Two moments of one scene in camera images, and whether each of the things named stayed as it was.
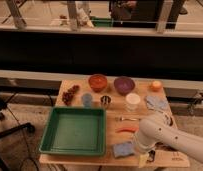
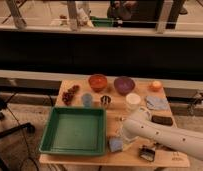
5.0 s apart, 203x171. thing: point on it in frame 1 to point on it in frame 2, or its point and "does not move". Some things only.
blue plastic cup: [87, 100] does not move
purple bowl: [124, 85] does not move
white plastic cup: [133, 101] does not move
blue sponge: [123, 149] to [115, 145]
